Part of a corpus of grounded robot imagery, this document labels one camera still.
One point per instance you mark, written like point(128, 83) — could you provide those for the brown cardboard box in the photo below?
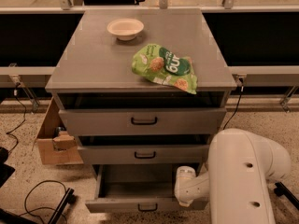
point(55, 145)

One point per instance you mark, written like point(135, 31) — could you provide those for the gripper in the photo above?
point(183, 186)

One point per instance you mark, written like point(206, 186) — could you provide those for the grey middle drawer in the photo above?
point(143, 154)

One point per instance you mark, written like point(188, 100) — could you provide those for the metal bracket left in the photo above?
point(19, 83)

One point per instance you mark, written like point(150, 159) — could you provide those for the black stand leg left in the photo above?
point(69, 198)

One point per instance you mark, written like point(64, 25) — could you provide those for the grey drawer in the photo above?
point(165, 121)
point(143, 154)
point(137, 188)

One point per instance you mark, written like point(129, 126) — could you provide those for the metal bracket right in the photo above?
point(287, 97)

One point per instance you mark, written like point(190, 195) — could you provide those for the black stand leg right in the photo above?
point(282, 190)

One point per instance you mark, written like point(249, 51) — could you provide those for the grey drawer cabinet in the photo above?
point(96, 72)

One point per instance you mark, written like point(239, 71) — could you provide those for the metal bracket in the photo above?
point(287, 97)
point(19, 83)

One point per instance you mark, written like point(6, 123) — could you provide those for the black stand leg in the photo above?
point(282, 190)
point(69, 198)

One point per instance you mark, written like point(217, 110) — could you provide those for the white paper bowl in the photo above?
point(125, 29)

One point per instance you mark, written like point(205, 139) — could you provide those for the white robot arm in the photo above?
point(240, 164)

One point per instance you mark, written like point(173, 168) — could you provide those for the green snack bag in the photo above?
point(159, 65)

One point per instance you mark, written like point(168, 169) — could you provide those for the grey top drawer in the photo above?
point(165, 121)

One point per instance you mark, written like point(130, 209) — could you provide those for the grey bottom drawer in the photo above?
point(137, 188)

